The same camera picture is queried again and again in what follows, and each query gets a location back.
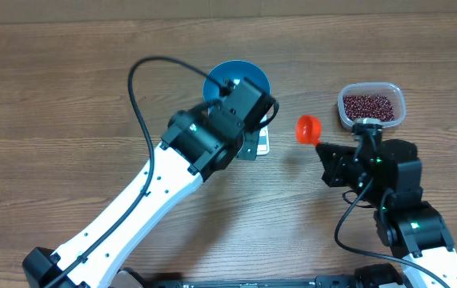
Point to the clear plastic container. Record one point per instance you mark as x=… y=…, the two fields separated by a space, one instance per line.
x=390 y=90

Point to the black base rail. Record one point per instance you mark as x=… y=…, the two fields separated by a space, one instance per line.
x=248 y=284

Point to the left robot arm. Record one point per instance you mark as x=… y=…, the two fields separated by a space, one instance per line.
x=197 y=143

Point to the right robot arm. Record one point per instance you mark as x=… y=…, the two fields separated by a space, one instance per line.
x=388 y=177

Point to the red beans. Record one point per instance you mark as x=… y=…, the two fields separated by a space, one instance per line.
x=375 y=106

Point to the red scoop with blue handle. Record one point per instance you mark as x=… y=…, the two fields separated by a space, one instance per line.
x=308 y=130

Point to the white digital kitchen scale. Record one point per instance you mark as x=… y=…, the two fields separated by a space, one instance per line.
x=263 y=147

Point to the blue metal bowl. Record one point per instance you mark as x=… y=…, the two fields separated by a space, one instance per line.
x=235 y=71

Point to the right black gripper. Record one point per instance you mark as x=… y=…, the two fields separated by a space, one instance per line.
x=333 y=165

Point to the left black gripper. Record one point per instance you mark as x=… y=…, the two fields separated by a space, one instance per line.
x=248 y=148

